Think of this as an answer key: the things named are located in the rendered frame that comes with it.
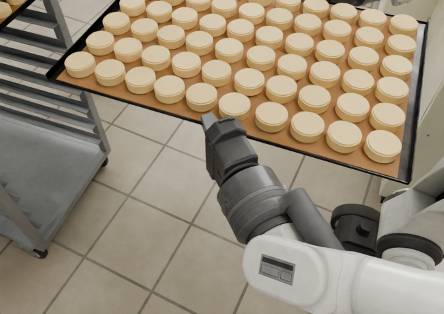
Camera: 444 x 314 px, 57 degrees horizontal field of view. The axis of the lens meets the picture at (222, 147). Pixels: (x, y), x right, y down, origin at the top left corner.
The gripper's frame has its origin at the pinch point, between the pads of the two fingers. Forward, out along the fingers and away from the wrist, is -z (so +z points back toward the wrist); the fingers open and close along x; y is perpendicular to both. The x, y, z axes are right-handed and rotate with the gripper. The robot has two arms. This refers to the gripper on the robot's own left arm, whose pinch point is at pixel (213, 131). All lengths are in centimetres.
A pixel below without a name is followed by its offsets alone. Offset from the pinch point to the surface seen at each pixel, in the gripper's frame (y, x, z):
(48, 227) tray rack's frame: 44, -86, -49
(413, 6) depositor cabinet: -120, -50, -67
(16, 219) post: 48, -64, -42
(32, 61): 29, -42, -84
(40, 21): 22, -24, -77
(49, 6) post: 18, -19, -75
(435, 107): -77, -40, -13
